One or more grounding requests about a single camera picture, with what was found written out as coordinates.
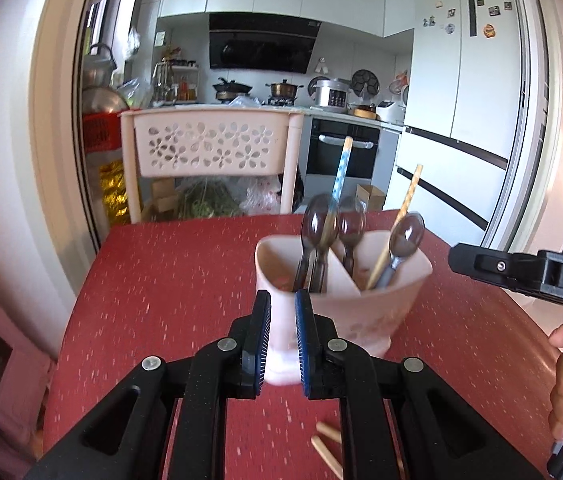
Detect plain wooden chopstick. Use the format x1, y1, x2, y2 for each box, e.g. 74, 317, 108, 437
316, 422, 342, 444
311, 436, 343, 480

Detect dark translucent spoon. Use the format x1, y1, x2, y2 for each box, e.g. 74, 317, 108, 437
374, 212, 426, 288
292, 194, 339, 294
339, 195, 366, 276

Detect orange patterned chopstick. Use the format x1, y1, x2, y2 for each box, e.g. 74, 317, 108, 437
366, 164, 423, 289

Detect blue patterned chopstick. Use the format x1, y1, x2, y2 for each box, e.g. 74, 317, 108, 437
331, 136, 353, 203

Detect pink utensil holder caddy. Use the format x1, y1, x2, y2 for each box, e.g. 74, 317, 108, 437
254, 230, 432, 386

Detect cardboard box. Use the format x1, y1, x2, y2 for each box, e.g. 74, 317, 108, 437
355, 184, 385, 211

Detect white small appliance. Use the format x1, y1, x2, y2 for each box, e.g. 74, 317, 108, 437
376, 101, 405, 126

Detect green vegetables bunch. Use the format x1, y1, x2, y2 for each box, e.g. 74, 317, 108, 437
175, 176, 244, 220

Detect white refrigerator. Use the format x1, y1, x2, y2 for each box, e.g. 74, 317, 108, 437
385, 0, 522, 245

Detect yellow gold package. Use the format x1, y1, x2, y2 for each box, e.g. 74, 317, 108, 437
98, 159, 131, 226

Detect built-in black oven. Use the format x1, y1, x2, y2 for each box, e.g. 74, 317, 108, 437
304, 118, 381, 180

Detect black round trivet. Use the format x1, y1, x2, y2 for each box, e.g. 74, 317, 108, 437
350, 70, 380, 98

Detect silver rice cooker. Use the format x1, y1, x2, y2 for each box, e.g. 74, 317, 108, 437
307, 76, 350, 113

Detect red plastic basket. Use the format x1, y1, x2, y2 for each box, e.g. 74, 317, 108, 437
82, 112, 121, 154

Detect brass cooking pot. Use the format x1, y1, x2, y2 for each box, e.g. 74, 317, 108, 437
266, 79, 303, 101

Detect spice rack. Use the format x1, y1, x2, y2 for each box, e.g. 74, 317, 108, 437
152, 58, 199, 107

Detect black wok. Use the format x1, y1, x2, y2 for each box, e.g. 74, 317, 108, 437
213, 77, 252, 103

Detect black range hood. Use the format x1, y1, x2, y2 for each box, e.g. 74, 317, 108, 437
208, 12, 321, 74

